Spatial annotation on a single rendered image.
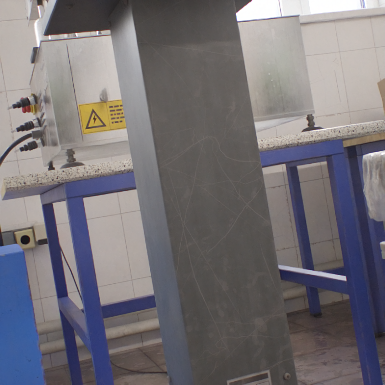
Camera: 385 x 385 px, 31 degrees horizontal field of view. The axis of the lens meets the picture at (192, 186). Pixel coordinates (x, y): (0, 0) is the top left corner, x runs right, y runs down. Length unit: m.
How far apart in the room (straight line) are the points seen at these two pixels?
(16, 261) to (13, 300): 0.08
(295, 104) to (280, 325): 0.87
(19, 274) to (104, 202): 1.59
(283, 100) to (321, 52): 1.96
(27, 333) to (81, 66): 0.58
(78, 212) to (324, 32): 2.45
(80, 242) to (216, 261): 0.57
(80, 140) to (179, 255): 0.74
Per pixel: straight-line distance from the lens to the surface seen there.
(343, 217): 1.45
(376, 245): 2.59
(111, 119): 1.45
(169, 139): 0.73
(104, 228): 3.10
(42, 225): 2.99
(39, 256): 3.07
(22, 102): 1.78
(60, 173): 1.28
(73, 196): 1.28
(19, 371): 1.58
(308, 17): 3.50
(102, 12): 0.85
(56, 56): 1.46
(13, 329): 1.56
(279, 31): 1.60
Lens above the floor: 0.68
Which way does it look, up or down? level
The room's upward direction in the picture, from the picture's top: 9 degrees counter-clockwise
